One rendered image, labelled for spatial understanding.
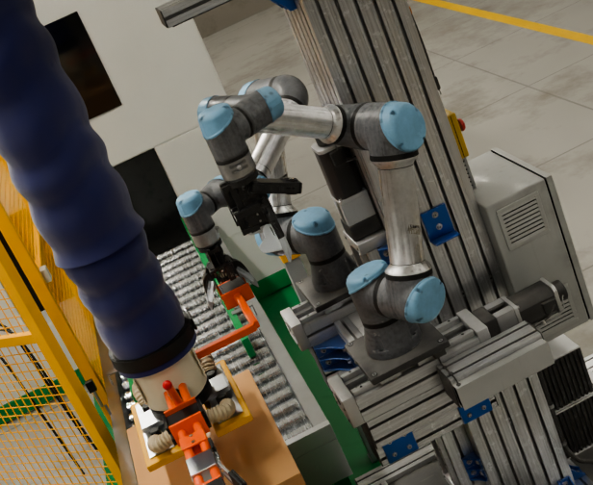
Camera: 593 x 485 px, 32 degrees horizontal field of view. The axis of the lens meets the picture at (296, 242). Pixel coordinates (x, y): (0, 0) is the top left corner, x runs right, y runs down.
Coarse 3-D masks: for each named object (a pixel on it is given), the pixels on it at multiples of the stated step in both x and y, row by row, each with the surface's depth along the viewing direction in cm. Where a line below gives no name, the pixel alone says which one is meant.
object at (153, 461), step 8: (136, 408) 284; (144, 408) 277; (136, 416) 281; (136, 424) 277; (152, 432) 264; (160, 432) 265; (144, 440) 267; (144, 448) 265; (168, 448) 260; (176, 448) 259; (144, 456) 262; (152, 456) 259; (160, 456) 259; (168, 456) 258; (176, 456) 258; (152, 464) 257; (160, 464) 257
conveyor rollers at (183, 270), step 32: (160, 256) 528; (192, 256) 513; (192, 288) 480; (224, 320) 439; (224, 352) 414; (256, 352) 399; (128, 384) 418; (256, 384) 381; (128, 416) 394; (288, 416) 358
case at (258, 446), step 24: (240, 384) 301; (264, 408) 285; (240, 432) 279; (264, 432) 274; (240, 456) 269; (264, 456) 265; (288, 456) 261; (144, 480) 276; (168, 480) 272; (264, 480) 256; (288, 480) 253
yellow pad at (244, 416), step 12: (216, 372) 284; (228, 372) 283; (228, 384) 276; (216, 396) 273; (228, 396) 270; (240, 396) 269; (240, 408) 263; (228, 420) 262; (240, 420) 260; (216, 432) 259
